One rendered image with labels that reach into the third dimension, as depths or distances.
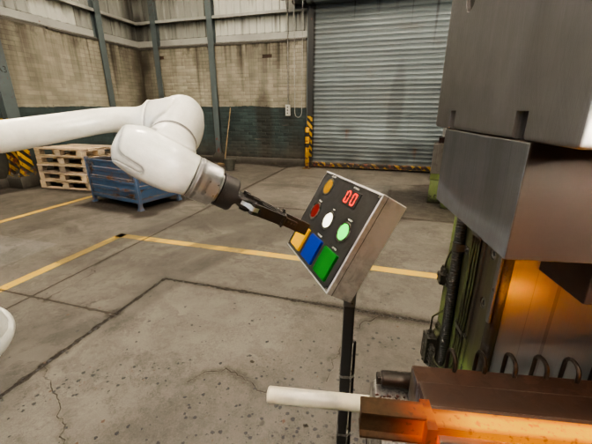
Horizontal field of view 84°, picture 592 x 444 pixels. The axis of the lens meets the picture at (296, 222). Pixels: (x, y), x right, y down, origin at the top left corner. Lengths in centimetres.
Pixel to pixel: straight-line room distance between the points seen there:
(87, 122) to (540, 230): 80
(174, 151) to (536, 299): 69
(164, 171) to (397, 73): 777
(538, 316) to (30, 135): 99
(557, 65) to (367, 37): 816
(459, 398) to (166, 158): 63
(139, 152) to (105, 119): 19
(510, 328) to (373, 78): 778
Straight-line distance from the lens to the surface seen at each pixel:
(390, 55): 832
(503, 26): 38
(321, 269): 86
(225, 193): 70
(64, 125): 84
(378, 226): 81
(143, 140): 68
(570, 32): 29
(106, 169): 567
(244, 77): 917
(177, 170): 67
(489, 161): 36
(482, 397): 61
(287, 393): 103
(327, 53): 851
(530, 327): 73
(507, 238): 32
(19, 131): 84
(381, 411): 50
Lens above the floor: 139
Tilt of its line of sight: 19 degrees down
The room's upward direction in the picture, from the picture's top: straight up
